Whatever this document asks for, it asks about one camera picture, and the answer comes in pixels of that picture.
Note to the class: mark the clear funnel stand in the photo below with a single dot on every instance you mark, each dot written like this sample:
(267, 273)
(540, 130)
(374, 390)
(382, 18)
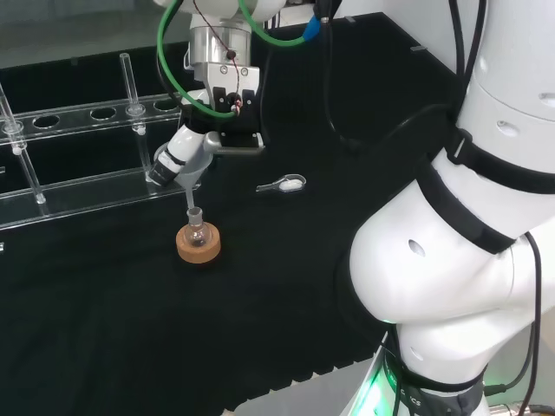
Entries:
(73, 117)

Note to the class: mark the clear round-bottom flask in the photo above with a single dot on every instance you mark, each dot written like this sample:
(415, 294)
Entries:
(196, 236)

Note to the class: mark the clear plastic funnel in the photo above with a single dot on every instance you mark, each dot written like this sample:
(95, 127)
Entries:
(193, 173)

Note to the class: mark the black cloth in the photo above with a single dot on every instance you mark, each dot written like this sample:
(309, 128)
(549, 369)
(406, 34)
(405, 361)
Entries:
(130, 325)

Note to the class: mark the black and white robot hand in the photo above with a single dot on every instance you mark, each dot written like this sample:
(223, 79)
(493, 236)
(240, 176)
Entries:
(243, 117)

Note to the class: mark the clear weighing funnel, white powder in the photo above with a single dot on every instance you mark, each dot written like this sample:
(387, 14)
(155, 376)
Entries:
(290, 185)

